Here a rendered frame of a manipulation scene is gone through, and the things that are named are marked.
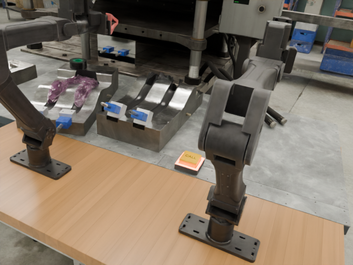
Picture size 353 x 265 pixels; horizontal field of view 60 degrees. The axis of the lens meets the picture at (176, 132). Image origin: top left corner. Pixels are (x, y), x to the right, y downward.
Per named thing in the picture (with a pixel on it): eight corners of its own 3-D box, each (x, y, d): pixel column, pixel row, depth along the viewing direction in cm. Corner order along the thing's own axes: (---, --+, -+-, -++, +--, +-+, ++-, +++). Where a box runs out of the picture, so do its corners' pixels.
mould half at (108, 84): (84, 136, 115) (82, 109, 109) (17, 128, 116) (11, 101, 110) (118, 88, 158) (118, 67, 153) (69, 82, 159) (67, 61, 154)
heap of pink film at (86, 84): (85, 108, 122) (84, 89, 118) (42, 102, 123) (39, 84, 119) (104, 84, 145) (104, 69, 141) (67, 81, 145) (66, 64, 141)
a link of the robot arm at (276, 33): (261, 18, 75) (250, 23, 65) (298, 24, 72) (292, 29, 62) (251, 65, 80) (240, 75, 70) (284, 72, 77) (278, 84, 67)
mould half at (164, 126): (158, 152, 109) (161, 119, 103) (96, 134, 117) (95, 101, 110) (201, 103, 150) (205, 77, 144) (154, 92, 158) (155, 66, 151)
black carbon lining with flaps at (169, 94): (152, 124, 112) (153, 101, 108) (114, 114, 117) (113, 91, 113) (185, 93, 141) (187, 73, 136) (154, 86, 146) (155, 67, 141)
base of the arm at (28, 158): (22, 130, 100) (3, 139, 94) (70, 148, 94) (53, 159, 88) (26, 150, 104) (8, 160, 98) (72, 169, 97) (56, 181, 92)
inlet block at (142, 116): (134, 121, 98) (139, 105, 98) (121, 118, 99) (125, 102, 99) (149, 126, 110) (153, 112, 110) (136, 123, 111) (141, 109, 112)
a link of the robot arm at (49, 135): (32, 118, 96) (17, 125, 91) (54, 125, 93) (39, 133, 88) (35, 135, 99) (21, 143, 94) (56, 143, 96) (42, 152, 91)
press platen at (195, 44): (205, 74, 166) (209, 42, 158) (20, 36, 204) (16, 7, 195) (237, 44, 235) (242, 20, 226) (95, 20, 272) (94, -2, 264)
